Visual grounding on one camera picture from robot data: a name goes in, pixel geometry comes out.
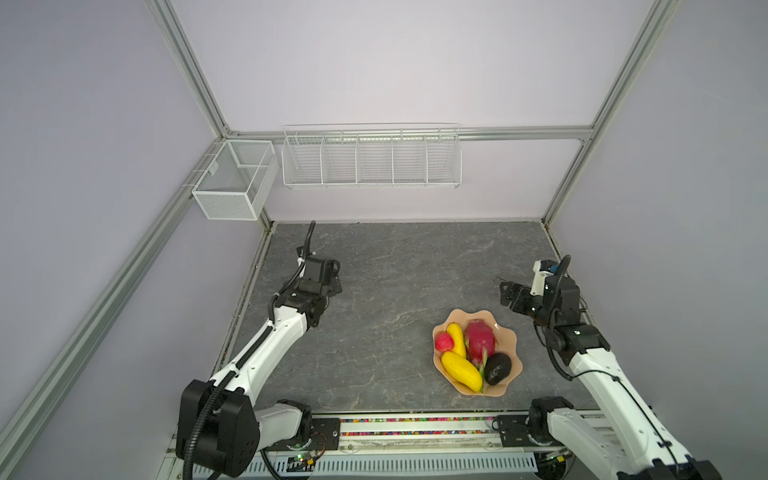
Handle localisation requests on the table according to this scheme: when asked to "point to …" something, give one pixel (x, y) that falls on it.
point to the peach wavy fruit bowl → (505, 343)
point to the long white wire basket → (367, 159)
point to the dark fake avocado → (496, 367)
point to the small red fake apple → (444, 342)
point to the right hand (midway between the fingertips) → (514, 291)
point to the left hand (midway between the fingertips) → (319, 281)
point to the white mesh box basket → (237, 180)
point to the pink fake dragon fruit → (480, 340)
